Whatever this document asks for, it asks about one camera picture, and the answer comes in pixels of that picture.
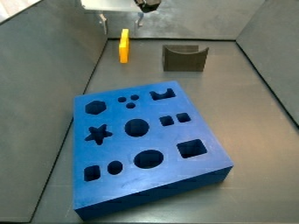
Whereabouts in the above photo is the blue foam shape board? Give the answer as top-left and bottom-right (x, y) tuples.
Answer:
(74, 81), (234, 221)

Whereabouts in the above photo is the black curved holder stand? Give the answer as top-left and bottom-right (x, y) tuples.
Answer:
(164, 45), (210, 72)

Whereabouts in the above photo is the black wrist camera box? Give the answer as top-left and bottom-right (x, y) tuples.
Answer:
(134, 0), (162, 13)

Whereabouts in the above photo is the yellow double-square block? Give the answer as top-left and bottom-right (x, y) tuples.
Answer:
(119, 29), (130, 63)

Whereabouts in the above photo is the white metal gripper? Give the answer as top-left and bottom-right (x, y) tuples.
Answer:
(81, 0), (145, 35)

